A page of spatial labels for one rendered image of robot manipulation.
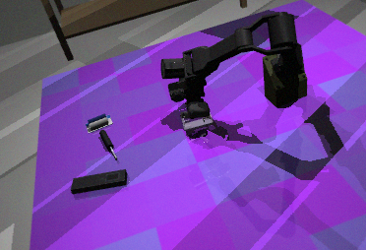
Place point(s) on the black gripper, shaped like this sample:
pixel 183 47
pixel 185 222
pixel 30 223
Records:
pixel 196 107

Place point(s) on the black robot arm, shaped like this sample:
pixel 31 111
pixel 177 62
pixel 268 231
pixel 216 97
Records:
pixel 205 60

